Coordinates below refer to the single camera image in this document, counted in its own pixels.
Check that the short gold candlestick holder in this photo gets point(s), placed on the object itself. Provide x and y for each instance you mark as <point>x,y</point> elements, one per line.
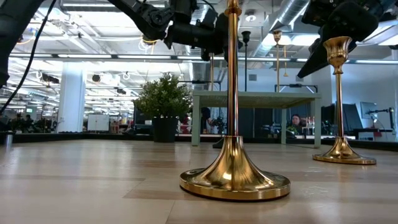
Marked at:
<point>340,152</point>

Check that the tall gold candlestick holder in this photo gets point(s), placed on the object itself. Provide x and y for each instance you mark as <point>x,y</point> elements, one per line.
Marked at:
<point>233,174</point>

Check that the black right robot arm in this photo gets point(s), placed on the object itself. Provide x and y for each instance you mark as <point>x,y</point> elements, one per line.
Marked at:
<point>388,6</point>

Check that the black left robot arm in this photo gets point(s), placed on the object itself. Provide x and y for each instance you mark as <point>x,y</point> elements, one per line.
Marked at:
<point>15,31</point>

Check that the round ceiling light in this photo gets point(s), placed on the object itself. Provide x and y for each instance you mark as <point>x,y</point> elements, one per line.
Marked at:
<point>250,17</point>

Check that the brass hanging pendant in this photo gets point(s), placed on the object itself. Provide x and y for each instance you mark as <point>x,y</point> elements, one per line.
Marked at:
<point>285,70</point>

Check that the green mesh metal shelf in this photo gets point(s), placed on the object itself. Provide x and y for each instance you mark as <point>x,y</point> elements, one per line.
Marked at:
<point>248,94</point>

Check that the gray desktop monitor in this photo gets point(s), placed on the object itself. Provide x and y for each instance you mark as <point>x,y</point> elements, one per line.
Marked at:
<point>368,110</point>

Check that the person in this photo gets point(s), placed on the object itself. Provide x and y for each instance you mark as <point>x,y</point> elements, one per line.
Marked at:
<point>205,113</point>
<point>28,119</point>
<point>296,119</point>

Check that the green potted plant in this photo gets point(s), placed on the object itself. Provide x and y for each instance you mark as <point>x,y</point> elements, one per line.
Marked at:
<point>164,99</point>

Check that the black partition panel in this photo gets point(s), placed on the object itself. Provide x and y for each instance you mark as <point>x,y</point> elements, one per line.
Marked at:
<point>349,119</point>

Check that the white cabinet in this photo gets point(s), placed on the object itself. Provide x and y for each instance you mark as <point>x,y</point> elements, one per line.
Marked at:
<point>98,123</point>

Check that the white pillar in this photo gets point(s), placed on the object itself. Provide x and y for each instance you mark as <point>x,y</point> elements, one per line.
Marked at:
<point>71,99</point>

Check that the ribbed silver air duct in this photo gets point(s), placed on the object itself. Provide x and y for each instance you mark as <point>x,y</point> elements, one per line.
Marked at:
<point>199,71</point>

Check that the black ceiling camera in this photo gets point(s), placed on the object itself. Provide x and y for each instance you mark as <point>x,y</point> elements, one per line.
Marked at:
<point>149,40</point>

